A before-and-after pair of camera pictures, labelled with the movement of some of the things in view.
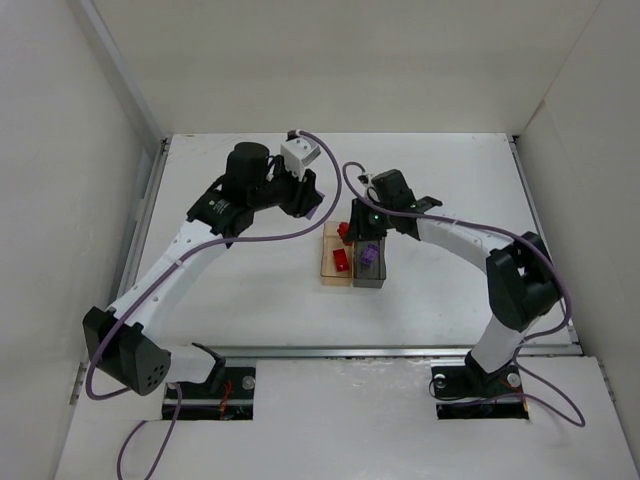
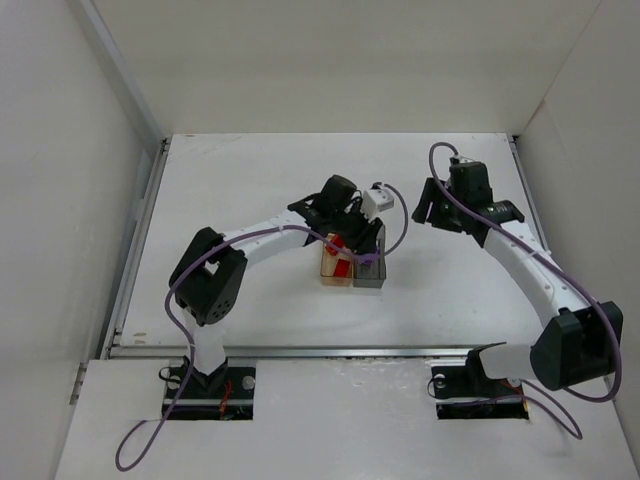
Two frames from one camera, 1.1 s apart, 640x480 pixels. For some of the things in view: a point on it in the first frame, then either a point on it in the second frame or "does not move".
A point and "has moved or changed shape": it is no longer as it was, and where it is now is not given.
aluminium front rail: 407,352 does not move
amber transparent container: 332,240 does not move
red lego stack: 343,230 has moved or changed shape
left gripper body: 298,195 to 363,232
